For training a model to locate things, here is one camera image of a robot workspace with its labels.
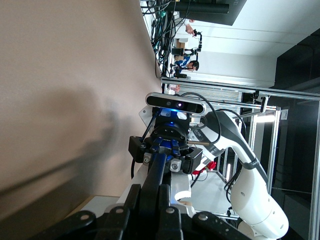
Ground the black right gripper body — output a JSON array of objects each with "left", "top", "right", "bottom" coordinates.
[{"left": 144, "top": 125, "right": 194, "bottom": 158}]

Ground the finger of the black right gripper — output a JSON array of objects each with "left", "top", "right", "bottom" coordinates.
[
  {"left": 170, "top": 147, "right": 203, "bottom": 175},
  {"left": 128, "top": 135, "right": 153, "bottom": 165}
]

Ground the black frame-mounted camera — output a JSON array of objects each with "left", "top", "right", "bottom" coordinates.
[{"left": 252, "top": 90, "right": 270, "bottom": 113}]

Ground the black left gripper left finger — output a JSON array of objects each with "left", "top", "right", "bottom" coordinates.
[{"left": 29, "top": 183, "right": 142, "bottom": 240}]

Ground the black metal drawer handle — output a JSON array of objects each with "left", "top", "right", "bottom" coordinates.
[{"left": 138, "top": 152, "right": 168, "bottom": 226}]

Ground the black handheld gripper rig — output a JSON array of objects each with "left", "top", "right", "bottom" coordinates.
[{"left": 183, "top": 29, "right": 203, "bottom": 61}]

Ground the white wrist mounting plate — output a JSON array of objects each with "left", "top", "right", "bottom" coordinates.
[{"left": 138, "top": 104, "right": 155, "bottom": 127}]

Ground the seated person in blue shirt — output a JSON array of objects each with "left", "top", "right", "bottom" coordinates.
[{"left": 174, "top": 56, "right": 200, "bottom": 73}]

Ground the red arm base plug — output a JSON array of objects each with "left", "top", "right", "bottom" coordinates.
[{"left": 192, "top": 160, "right": 218, "bottom": 176}]

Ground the black computer monitor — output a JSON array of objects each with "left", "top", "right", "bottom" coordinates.
[{"left": 174, "top": 0, "right": 247, "bottom": 26}]

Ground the aluminium cage frame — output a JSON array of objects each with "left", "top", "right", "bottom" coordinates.
[{"left": 160, "top": 76, "right": 320, "bottom": 240}]

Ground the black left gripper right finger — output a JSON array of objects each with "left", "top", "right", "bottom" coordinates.
[{"left": 156, "top": 183, "right": 251, "bottom": 240}]

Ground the person in white shirt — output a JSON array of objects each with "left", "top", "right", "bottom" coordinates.
[{"left": 179, "top": 18, "right": 196, "bottom": 36}]

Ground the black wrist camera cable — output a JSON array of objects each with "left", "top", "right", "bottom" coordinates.
[{"left": 180, "top": 91, "right": 222, "bottom": 146}]

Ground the brown table cover mat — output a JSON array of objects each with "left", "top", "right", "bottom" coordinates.
[{"left": 0, "top": 0, "right": 163, "bottom": 221}]

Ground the tangled black cable bundle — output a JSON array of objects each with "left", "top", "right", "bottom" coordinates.
[{"left": 139, "top": 0, "right": 191, "bottom": 78}]

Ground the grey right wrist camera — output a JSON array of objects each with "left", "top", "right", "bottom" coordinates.
[{"left": 145, "top": 91, "right": 207, "bottom": 115}]

